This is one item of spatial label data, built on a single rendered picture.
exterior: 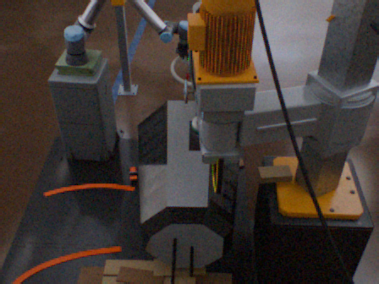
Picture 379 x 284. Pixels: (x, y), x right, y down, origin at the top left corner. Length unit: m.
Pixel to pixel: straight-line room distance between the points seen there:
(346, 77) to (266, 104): 0.40
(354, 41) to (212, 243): 1.38
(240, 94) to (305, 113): 0.48
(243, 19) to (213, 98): 0.37
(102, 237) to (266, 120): 1.80
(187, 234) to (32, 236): 1.46
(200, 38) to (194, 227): 1.16
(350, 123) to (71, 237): 2.23
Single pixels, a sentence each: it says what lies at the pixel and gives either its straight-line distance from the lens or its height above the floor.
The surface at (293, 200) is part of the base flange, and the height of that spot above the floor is 0.78.
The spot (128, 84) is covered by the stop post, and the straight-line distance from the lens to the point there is 5.02.
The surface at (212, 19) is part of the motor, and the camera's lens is 1.96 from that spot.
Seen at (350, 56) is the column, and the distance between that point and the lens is 2.30.
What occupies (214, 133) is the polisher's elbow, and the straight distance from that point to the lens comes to 2.29.
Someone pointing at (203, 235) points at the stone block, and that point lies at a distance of 2.73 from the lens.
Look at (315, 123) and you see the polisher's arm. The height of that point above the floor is 1.36.
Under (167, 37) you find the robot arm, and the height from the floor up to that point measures 1.19.
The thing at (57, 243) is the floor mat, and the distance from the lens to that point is 3.67.
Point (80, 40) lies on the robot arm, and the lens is 3.73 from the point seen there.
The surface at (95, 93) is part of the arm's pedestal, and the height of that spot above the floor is 0.75.
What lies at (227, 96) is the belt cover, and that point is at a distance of 2.06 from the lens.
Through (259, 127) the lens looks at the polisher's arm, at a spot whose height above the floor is 1.40.
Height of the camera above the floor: 2.85
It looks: 41 degrees down
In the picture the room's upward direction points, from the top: straight up
